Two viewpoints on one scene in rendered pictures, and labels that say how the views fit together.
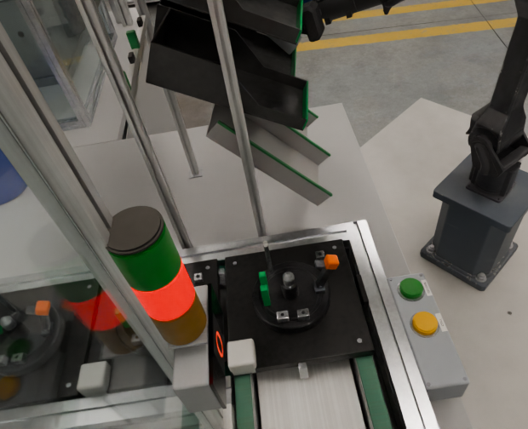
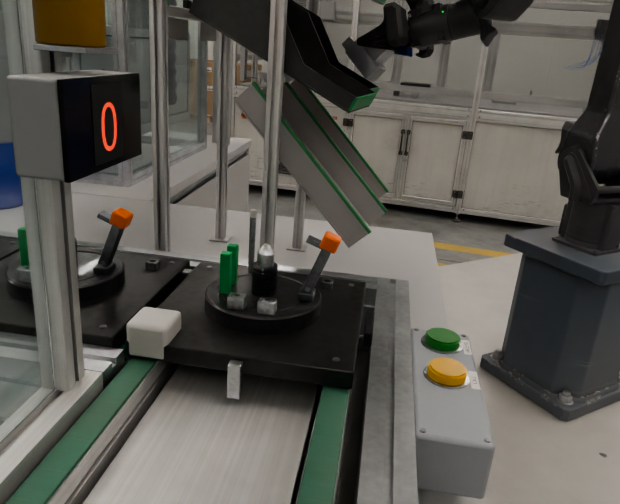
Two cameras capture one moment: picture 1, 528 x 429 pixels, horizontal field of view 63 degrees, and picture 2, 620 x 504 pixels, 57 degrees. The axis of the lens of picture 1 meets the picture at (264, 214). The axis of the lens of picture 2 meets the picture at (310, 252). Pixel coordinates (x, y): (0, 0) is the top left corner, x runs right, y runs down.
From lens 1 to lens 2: 0.45 m
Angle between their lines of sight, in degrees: 27
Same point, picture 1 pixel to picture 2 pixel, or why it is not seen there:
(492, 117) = (588, 120)
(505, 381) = not seen: outside the picture
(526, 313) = not seen: outside the picture
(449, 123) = not seen: hidden behind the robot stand
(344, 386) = (290, 427)
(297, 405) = (203, 427)
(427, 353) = (436, 402)
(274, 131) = (323, 158)
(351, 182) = (412, 287)
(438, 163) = not seen: hidden behind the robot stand
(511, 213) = (610, 264)
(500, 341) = (577, 481)
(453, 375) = (469, 432)
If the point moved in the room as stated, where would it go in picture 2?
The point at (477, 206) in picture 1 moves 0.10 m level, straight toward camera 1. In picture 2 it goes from (561, 252) to (526, 270)
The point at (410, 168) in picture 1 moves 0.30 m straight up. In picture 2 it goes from (497, 294) to (530, 133)
